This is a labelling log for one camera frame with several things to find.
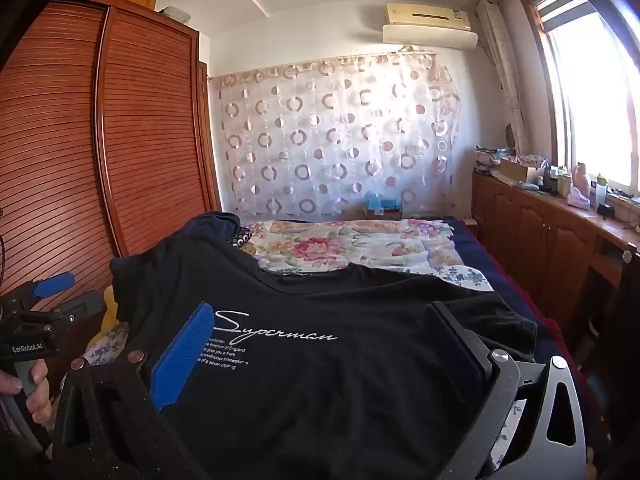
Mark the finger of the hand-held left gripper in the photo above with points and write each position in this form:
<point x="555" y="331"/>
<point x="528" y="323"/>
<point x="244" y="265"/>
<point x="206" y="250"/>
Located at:
<point x="55" y="282"/>
<point x="82" y="305"/>

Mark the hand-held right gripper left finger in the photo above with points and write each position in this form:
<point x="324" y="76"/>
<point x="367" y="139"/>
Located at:
<point x="182" y="355"/>

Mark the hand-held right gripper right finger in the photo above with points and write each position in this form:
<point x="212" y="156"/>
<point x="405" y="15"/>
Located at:
<point x="457" y="350"/>

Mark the black printed t-shirt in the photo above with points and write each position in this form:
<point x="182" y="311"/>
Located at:
<point x="325" y="400"/>

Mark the person's left hand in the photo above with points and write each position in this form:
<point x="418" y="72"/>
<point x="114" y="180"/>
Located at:
<point x="40" y="395"/>

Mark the blue floral white blanket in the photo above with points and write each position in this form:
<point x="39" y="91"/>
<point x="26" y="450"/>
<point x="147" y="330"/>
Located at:
<point x="467" y="280"/>

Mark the slatted wooden wardrobe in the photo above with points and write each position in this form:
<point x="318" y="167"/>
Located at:
<point x="75" y="160"/>

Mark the long wooden cabinet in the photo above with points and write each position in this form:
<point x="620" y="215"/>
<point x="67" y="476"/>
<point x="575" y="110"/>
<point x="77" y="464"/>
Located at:
<point x="540" y="240"/>

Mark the pink floral quilt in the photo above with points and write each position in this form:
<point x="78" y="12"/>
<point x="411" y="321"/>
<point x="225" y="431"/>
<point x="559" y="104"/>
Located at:
<point x="350" y="247"/>

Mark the dark wooden chair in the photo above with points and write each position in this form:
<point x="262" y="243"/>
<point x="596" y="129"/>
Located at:
<point x="627" y="280"/>

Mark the cardboard box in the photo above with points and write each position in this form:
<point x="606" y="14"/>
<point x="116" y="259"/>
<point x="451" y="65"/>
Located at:
<point x="517" y="170"/>

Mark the pink bottle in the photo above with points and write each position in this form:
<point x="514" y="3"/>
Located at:
<point x="579" y="190"/>

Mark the black charger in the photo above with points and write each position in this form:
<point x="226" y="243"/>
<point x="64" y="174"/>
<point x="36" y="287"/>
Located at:
<point x="606" y="211"/>

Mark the dark ornament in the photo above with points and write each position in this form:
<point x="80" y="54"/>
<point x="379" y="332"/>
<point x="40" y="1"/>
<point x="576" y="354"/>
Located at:
<point x="510" y="139"/>

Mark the sheer circle-patterned curtain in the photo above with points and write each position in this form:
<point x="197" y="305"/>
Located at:
<point x="340" y="135"/>

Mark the beige swirl-patterned curtain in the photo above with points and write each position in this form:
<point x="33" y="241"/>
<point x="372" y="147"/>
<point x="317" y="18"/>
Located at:
<point x="505" y="75"/>

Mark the grey box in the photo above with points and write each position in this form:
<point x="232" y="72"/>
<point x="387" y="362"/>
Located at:
<point x="176" y="14"/>

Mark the window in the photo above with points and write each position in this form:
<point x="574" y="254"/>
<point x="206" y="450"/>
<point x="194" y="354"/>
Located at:
<point x="595" y="85"/>

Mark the cream wall air conditioner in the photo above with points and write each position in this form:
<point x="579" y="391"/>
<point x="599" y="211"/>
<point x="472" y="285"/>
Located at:
<point x="430" y="22"/>

